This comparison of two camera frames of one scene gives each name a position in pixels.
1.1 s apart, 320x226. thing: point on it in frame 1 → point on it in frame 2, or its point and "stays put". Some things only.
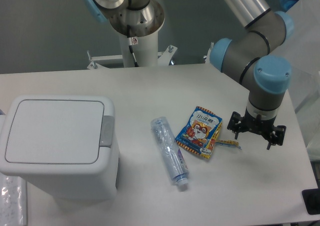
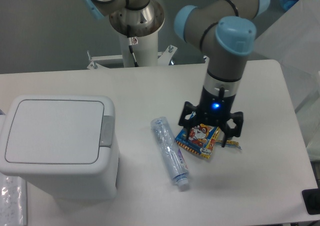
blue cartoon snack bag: x=200 y=131 stays put
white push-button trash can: x=64 y=145 stays put
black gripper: x=258 y=126 → x=213 y=108
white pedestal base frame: x=163 y=57 stays put
